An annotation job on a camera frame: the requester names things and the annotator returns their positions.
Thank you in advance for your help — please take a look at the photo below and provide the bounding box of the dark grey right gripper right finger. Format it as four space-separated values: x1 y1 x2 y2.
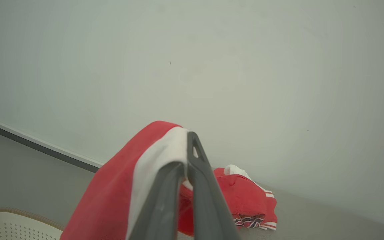
187 131 241 240

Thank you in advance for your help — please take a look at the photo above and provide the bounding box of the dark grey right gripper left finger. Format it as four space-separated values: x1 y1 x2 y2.
127 161 186 240

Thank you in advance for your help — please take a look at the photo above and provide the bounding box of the white cloth garment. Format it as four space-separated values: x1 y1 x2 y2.
60 121 278 240

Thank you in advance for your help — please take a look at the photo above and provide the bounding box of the dark grey and white baseboard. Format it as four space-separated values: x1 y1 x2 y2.
0 113 104 173

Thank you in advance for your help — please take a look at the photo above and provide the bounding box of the beige perforated laundry basket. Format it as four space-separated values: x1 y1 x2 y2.
0 208 66 240

